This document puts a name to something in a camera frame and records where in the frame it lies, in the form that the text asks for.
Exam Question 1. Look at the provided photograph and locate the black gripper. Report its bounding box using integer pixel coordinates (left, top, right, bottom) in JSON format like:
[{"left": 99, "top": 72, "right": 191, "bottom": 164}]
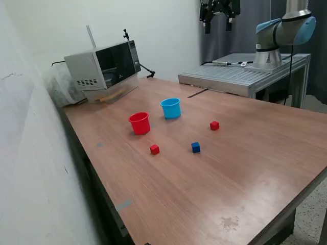
[{"left": 200, "top": 0, "right": 241, "bottom": 34}]

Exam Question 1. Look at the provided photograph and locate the aluminium robot base table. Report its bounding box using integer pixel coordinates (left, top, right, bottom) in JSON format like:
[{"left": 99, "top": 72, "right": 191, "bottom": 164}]
[{"left": 178, "top": 53, "right": 312, "bottom": 108}]

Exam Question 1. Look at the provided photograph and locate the blue plastic cup bin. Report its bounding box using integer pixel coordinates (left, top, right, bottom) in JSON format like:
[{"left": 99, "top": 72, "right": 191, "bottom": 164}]
[{"left": 160, "top": 97, "right": 181, "bottom": 120}]

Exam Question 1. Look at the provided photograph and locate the red plastic cup bin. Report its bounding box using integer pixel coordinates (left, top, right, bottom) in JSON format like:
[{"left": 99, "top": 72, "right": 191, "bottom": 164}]
[{"left": 128, "top": 111, "right": 151, "bottom": 135}]

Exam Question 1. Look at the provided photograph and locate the clear acrylic stand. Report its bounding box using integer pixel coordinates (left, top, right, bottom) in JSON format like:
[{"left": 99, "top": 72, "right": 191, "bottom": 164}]
[{"left": 84, "top": 75, "right": 140, "bottom": 104}]

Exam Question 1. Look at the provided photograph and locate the white thin rod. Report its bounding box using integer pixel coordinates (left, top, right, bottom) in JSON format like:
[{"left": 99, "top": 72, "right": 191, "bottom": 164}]
[{"left": 86, "top": 24, "right": 97, "bottom": 49}]

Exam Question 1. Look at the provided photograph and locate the long wooden stick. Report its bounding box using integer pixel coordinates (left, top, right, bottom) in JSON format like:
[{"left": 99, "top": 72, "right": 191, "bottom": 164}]
[{"left": 102, "top": 88, "right": 128, "bottom": 101}]

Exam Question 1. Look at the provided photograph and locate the silver microwave oven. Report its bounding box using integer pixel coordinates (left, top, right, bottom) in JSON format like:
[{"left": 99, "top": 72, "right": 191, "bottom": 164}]
[{"left": 63, "top": 39, "right": 142, "bottom": 91}]

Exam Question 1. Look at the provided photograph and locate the large grey tape strip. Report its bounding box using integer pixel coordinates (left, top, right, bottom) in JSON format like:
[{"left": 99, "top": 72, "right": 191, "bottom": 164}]
[{"left": 115, "top": 199, "right": 133, "bottom": 212}]

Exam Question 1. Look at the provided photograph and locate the black cable with white tag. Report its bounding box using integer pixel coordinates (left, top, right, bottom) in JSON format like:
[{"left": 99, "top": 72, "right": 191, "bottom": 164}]
[{"left": 228, "top": 60, "right": 255, "bottom": 66}]

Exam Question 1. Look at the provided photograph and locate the black hanging power cable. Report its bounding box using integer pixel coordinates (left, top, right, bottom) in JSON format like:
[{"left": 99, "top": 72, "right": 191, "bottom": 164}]
[{"left": 282, "top": 45, "right": 294, "bottom": 106}]

